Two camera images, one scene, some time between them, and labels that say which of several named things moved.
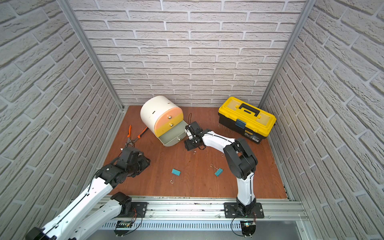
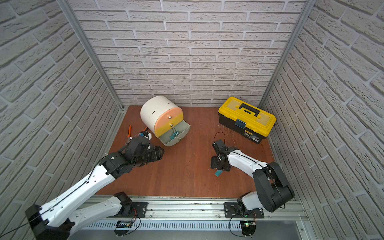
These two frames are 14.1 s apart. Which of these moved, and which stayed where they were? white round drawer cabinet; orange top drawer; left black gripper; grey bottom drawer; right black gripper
Moved: right black gripper; left black gripper
Stayed: white round drawer cabinet; grey bottom drawer; orange top drawer
